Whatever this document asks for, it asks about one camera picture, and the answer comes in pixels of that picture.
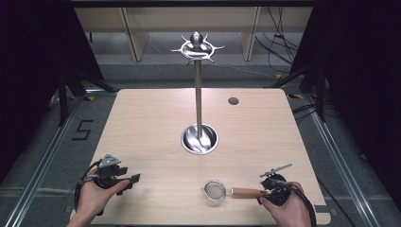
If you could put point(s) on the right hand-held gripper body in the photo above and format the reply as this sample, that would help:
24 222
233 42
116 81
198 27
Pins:
277 189

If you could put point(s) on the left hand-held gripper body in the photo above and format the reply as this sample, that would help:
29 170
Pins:
107 173

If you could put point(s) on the person's right hand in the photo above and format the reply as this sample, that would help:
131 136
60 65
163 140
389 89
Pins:
293 211

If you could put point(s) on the person's left hand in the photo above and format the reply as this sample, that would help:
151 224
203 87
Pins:
91 198

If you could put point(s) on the yellow floor tape piece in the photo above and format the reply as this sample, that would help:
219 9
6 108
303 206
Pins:
279 76
295 96
91 98

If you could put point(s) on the black metal stand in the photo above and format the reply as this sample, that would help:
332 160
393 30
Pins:
320 94
63 97

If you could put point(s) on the grey table grommet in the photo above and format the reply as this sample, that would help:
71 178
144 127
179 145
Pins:
233 101

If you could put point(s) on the metal utensil rack stand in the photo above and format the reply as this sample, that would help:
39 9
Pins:
198 94

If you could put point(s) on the black curtain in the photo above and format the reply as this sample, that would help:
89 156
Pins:
34 78
362 94

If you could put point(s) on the metal floor rail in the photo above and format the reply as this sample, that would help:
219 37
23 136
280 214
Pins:
41 167
340 157

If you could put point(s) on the light wooden shelf frame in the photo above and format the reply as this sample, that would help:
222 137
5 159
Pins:
135 34

